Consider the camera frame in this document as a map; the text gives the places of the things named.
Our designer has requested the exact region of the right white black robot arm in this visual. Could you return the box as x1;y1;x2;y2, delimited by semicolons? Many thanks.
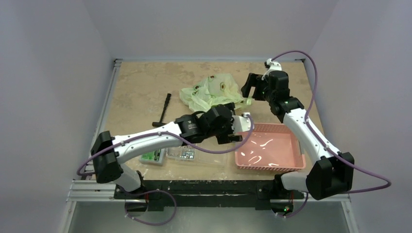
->
241;70;355;200

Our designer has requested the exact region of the light green plastic bag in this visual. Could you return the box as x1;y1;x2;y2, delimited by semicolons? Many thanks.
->
179;73;252;112

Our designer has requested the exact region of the black T-handle tool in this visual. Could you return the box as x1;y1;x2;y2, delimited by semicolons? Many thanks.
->
152;93;172;127

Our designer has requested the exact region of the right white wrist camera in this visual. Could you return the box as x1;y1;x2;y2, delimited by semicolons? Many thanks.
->
261;58;282;80

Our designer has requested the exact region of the aluminium front frame rail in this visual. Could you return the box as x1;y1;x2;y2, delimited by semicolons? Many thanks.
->
66;179;351;203

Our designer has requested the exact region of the aluminium back frame rail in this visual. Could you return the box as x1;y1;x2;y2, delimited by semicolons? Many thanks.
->
114;58;305;63

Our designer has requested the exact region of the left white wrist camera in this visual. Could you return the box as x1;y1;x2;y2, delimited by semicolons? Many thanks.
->
231;112;254;133

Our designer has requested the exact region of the green white small box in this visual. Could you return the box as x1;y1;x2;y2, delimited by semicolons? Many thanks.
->
138;149;166;166

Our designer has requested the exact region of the pink plastic basket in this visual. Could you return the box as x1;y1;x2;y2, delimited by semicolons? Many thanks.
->
235;123;306;172

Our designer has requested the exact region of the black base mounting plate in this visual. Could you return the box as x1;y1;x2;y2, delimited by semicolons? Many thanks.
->
114;180;304;212

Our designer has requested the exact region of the aluminium frame rail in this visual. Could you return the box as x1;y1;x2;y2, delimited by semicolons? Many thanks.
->
66;179;351;203
114;58;305;63
81;59;123;180

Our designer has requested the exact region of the clear plastic screw organizer box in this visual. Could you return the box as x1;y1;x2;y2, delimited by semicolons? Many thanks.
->
166;146;226;167

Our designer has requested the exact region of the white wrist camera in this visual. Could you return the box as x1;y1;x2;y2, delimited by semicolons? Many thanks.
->
261;58;282;80
231;112;254;133

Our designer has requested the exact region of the aluminium left frame rail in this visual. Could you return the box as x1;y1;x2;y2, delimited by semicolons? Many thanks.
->
81;59;123;180

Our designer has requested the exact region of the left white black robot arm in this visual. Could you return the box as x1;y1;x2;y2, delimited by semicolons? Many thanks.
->
91;103;253;199

